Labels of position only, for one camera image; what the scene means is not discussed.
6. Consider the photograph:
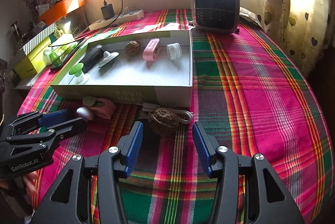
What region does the yellow green box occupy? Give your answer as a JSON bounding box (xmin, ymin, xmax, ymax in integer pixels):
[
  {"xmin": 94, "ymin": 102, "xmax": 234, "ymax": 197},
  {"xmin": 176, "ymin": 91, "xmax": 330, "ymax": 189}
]
[{"xmin": 14, "ymin": 37, "xmax": 51, "ymax": 79}]

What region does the grey mushroom shaped massager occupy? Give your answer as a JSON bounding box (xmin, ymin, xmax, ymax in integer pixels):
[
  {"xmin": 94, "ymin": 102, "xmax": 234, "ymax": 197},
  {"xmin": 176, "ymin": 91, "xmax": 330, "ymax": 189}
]
[{"xmin": 99, "ymin": 51, "xmax": 119, "ymax": 68}]

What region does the pink cable winder with lid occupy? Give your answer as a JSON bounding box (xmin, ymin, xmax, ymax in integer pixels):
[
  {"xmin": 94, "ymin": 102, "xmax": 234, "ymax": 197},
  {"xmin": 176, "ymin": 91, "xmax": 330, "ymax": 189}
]
[{"xmin": 76, "ymin": 96, "xmax": 116, "ymax": 121}]

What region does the green white cardboard tray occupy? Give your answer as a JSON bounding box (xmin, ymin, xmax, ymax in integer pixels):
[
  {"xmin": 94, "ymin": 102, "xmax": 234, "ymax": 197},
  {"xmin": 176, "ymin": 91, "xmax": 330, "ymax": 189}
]
[{"xmin": 51, "ymin": 30, "xmax": 193, "ymax": 107}]

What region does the black smartphone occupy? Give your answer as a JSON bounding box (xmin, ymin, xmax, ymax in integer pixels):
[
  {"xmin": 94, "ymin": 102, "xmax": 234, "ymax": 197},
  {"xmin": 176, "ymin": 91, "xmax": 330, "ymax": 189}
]
[{"xmin": 50, "ymin": 39, "xmax": 86, "ymax": 71}]

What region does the white round ribbed cap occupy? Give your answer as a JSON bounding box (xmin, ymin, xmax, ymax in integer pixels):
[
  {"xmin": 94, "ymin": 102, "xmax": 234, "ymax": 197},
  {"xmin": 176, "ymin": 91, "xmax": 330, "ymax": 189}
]
[{"xmin": 166, "ymin": 42, "xmax": 182, "ymax": 61}]

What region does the striped white gift box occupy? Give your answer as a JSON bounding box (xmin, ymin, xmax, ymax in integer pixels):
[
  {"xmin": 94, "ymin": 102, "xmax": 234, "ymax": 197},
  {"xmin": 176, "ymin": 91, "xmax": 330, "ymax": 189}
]
[{"xmin": 20, "ymin": 23, "xmax": 57, "ymax": 56}]

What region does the black charger cable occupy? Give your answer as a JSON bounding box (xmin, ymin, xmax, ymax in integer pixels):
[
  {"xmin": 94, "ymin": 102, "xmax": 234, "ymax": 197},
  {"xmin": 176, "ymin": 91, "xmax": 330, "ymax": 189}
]
[{"xmin": 48, "ymin": 0, "xmax": 124, "ymax": 48}]

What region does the white power strip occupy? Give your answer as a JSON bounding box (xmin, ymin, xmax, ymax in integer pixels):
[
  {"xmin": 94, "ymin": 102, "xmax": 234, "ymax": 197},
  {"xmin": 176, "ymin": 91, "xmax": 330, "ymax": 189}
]
[{"xmin": 89, "ymin": 10, "xmax": 144, "ymax": 31}]

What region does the heart patterned curtain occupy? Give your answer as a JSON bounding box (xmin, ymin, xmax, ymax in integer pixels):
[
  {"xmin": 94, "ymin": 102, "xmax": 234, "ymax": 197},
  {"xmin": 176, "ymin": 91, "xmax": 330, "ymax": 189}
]
[{"xmin": 257, "ymin": 0, "xmax": 330, "ymax": 76}]

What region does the orange plastic tray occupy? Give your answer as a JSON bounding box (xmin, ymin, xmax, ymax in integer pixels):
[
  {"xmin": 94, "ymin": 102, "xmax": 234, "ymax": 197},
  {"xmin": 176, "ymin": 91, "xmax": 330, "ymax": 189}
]
[{"xmin": 38, "ymin": 0, "xmax": 85, "ymax": 26}]

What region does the small grey space heater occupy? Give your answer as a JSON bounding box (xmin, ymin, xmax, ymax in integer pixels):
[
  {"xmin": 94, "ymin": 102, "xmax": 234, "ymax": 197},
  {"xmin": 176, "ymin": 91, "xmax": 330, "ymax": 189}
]
[{"xmin": 191, "ymin": 0, "xmax": 240, "ymax": 34}]

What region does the black rectangular device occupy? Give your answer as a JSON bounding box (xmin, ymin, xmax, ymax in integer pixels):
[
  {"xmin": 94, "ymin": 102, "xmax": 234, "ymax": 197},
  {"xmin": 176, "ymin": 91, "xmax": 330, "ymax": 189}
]
[{"xmin": 80, "ymin": 45, "xmax": 104, "ymax": 74}]

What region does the black charger adapter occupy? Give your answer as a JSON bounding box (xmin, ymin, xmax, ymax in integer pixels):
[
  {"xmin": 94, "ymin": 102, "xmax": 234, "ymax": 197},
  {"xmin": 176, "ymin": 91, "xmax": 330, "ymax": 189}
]
[{"xmin": 100, "ymin": 1, "xmax": 115, "ymax": 20}]

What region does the plaid pink green bedspread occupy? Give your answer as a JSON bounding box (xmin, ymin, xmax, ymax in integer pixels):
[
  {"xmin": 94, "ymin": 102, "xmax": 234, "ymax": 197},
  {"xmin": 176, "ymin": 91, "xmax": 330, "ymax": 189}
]
[{"xmin": 18, "ymin": 9, "xmax": 334, "ymax": 223}]

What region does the brown walnut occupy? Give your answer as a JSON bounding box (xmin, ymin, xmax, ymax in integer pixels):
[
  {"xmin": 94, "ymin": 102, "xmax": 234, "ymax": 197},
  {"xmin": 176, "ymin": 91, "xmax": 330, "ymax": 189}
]
[
  {"xmin": 124, "ymin": 41, "xmax": 140, "ymax": 57},
  {"xmin": 148, "ymin": 107, "xmax": 179, "ymax": 135}
]

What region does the green top white massager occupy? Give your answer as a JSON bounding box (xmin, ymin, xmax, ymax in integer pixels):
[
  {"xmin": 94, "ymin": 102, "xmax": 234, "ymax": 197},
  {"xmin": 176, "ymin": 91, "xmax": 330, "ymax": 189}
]
[{"xmin": 69, "ymin": 62, "xmax": 90, "ymax": 85}]

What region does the person's left hand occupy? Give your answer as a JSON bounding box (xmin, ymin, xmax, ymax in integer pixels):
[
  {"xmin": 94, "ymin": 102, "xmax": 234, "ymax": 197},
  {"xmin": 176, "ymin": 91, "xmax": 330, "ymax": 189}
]
[{"xmin": 1, "ymin": 171, "xmax": 39, "ymax": 196}]

